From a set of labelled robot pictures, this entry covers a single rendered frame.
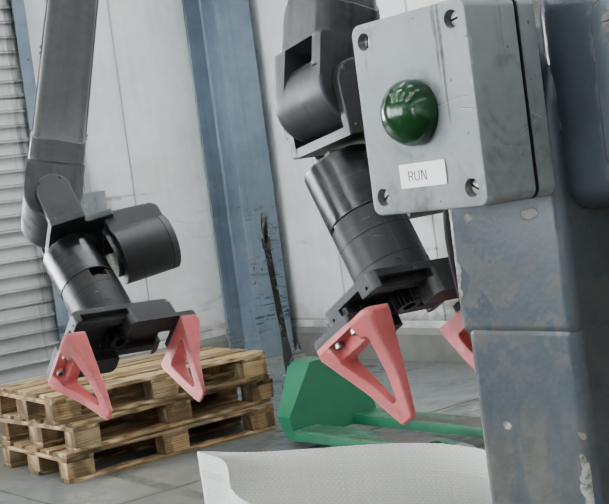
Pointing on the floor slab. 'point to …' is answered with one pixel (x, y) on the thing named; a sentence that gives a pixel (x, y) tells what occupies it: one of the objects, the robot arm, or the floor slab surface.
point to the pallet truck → (344, 399)
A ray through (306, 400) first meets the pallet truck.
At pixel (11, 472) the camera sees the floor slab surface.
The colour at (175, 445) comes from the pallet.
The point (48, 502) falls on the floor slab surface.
